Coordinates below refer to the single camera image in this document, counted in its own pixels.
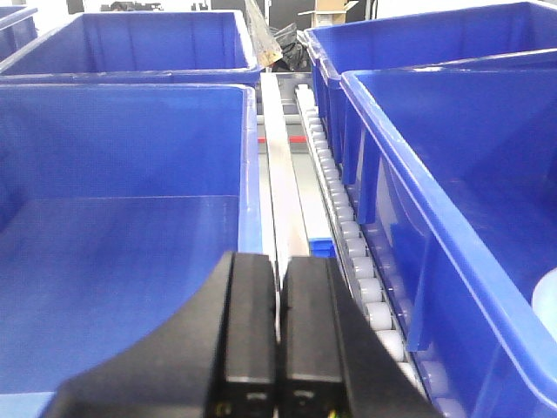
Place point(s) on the steel divider rail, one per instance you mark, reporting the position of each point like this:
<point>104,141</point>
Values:
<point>288,220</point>

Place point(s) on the blue bin far left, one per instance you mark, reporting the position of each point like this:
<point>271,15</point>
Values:
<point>139,47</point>

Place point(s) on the blue bin near left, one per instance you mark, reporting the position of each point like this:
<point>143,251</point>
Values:
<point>117,200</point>

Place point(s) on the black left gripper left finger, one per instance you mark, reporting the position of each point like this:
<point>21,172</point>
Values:
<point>214,357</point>

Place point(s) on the blue bin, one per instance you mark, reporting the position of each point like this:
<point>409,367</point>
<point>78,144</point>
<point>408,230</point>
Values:
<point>453,176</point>
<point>412,40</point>
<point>117,200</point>
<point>139,47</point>

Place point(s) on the blue bin far right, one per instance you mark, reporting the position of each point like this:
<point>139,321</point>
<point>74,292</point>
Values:
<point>412,40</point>

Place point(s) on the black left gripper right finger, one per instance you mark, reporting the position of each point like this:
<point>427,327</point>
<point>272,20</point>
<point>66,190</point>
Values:
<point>332,363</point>

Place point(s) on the white roller conveyor track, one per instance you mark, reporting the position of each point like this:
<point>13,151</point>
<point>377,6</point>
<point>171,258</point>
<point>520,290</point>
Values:
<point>363,273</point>

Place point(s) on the light blue plate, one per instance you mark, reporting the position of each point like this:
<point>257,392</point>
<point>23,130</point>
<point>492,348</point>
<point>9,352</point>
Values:
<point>544,301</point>

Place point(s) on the blue bin near right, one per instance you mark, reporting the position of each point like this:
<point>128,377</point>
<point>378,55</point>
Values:
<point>453,176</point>

